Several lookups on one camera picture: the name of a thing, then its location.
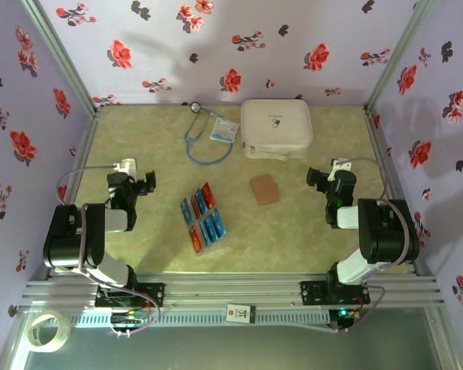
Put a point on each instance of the blue credit card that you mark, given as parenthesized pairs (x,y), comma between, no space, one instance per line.
(201,202)
(204,231)
(218,223)
(185,211)
(211,227)

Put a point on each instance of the tan leather card holder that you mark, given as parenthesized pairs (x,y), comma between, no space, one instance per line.
(265,190)

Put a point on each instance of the clear acrylic card stand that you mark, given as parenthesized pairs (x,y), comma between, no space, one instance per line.
(202,248)

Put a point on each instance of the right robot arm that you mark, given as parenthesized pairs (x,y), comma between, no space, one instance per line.
(386,231)

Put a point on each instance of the white first aid pouch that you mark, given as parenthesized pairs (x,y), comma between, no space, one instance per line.
(276,127)

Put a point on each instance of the blue stethoscope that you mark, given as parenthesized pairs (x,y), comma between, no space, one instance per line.
(195,107)

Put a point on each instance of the white blue gauze packet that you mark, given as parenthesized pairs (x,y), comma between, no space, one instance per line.
(224,131)

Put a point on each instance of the green controller board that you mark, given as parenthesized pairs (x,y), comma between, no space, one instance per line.
(127,318)
(347,313)

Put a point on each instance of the red white label tag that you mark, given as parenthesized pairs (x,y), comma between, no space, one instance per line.
(239,313)

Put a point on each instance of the clear tape roll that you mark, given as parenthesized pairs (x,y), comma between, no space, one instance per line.
(46,348)

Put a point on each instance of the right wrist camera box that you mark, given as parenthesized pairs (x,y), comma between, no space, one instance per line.
(341,165)

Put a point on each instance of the aluminium frame side rail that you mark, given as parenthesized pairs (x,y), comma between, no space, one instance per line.
(76,185)
(380,150)

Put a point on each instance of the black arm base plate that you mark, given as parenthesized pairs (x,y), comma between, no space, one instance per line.
(154,294)
(312,293)

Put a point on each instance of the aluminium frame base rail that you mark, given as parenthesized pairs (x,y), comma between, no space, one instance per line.
(231,293)

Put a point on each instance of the aluminium frame post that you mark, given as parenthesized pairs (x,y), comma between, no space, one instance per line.
(59,58)
(400,54)

